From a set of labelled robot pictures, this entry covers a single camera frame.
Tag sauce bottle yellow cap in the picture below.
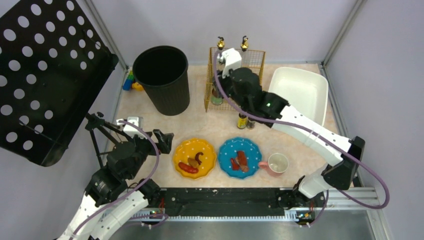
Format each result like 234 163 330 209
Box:
210 86 224 106

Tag glass oil bottle clear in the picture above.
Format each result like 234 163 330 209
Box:
216 36 226 51

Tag glass oil bottle brown liquid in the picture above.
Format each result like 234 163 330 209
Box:
240 35 249 53

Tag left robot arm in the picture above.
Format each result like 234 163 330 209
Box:
59 127 174 240

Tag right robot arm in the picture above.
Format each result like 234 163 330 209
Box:
214 67 365 200

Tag yellow dotted plate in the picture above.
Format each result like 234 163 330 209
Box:
172 138 217 180

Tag red sausage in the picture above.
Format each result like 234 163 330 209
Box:
178 162 199 174

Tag brown food piece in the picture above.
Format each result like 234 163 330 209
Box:
187 158 199 169

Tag small yellow label bottle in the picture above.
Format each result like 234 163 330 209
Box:
236 113 248 130

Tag dark curved sausage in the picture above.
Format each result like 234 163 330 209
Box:
194 152 204 166

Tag small black cap bottle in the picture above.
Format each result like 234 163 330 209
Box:
246 118 256 130

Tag black tripod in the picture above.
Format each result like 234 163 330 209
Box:
84 111 133 181

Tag blue dotted plate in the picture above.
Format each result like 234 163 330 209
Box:
217 136 263 180

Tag black ribbed trash bin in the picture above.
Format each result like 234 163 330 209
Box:
132 45 190 116

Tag colourful toy blocks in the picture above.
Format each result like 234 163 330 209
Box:
122 70 144 92

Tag red meat pieces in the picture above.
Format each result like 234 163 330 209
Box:
230 150 249 173

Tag white plastic tub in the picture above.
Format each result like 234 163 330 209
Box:
268 66 329 126

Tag pink mug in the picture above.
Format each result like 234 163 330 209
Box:
258 153 289 177

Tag black perforated stand panel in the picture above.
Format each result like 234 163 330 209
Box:
0 0 118 167

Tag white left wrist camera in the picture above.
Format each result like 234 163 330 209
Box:
116 116 144 139

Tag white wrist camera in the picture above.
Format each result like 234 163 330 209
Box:
116 116 144 139
216 48 242 79

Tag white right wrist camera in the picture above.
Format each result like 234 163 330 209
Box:
216 48 242 79

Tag gold wire basket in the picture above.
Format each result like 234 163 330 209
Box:
204 47 266 112

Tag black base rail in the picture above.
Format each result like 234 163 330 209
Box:
148 187 325 217

